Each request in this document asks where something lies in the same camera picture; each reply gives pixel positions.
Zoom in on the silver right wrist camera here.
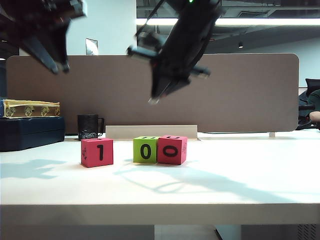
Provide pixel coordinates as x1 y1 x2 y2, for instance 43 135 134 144
135 30 166 53

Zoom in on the green foam letter block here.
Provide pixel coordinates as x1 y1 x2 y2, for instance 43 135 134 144
132 135 160 165

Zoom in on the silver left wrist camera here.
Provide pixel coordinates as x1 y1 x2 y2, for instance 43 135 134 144
69 0 89 19

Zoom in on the black mug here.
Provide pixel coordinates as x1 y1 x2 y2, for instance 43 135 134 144
76 114 105 142

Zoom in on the dark blue box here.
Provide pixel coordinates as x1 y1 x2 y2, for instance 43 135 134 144
0 116 66 152

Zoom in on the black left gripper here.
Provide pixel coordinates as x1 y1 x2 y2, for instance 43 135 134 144
0 0 76 76

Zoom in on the brown desk partition panel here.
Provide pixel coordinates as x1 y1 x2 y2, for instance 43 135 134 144
6 53 300 134

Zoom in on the grey vented cabinet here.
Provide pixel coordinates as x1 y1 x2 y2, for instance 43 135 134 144
241 223 320 240

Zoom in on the person in dark green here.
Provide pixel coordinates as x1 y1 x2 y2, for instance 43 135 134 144
298 89 320 124

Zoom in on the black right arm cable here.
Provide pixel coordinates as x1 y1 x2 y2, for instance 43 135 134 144
135 0 166 36

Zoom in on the silver wall plate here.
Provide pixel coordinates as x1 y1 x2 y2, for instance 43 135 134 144
85 38 99 56

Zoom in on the yellow patterned box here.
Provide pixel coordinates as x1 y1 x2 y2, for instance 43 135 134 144
0 99 61 119

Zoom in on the red foam block with U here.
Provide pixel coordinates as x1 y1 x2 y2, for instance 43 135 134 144
157 134 189 166

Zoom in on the long ceiling light strip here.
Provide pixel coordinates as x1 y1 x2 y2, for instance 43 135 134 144
136 18 320 27

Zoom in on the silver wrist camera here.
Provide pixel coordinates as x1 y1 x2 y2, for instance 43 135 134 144
135 30 166 53
69 0 89 19

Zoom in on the red foam block with penguin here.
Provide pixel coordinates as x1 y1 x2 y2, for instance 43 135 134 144
80 137 114 169

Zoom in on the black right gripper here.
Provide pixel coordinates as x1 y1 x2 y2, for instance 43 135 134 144
126 24 211 105

